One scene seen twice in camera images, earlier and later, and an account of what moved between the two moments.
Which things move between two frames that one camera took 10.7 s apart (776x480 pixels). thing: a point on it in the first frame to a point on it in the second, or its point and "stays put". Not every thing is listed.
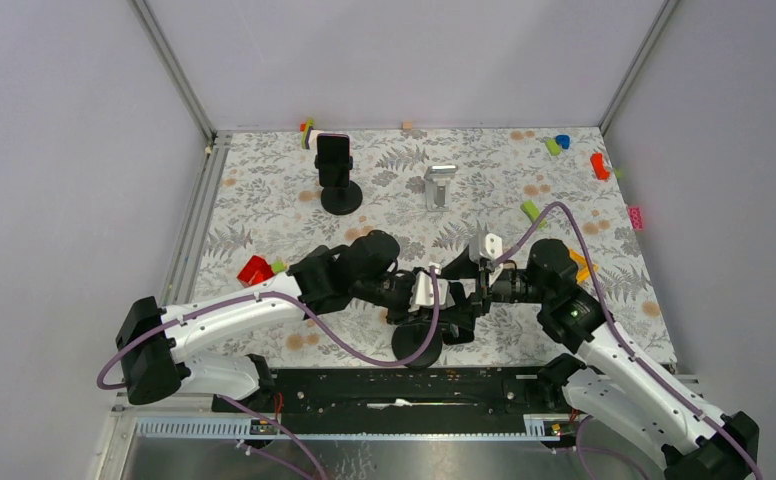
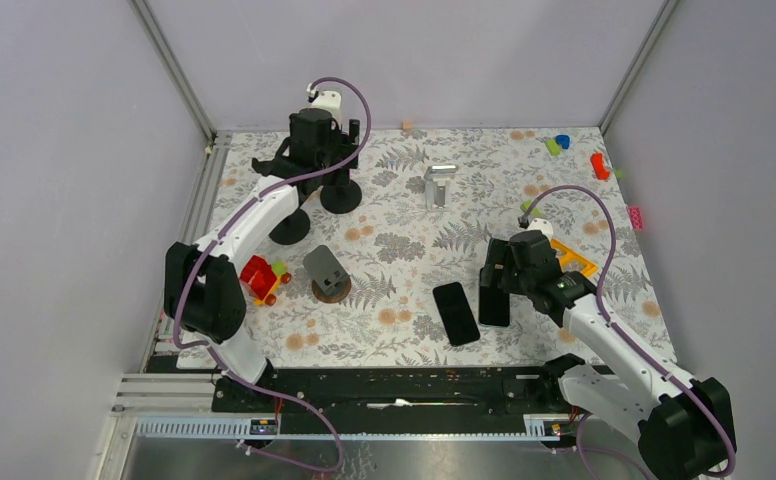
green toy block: x=531 y=210 stays put
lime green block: x=553 y=148 stays put
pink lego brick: x=635 y=216 stays put
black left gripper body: x=398 y=293 to x=338 y=154
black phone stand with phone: x=334 y=162 stays put
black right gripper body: x=490 y=284 to x=512 y=280
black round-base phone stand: x=409 y=339 to x=292 y=229
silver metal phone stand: x=438 y=187 stays put
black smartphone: x=464 y=317 stays put
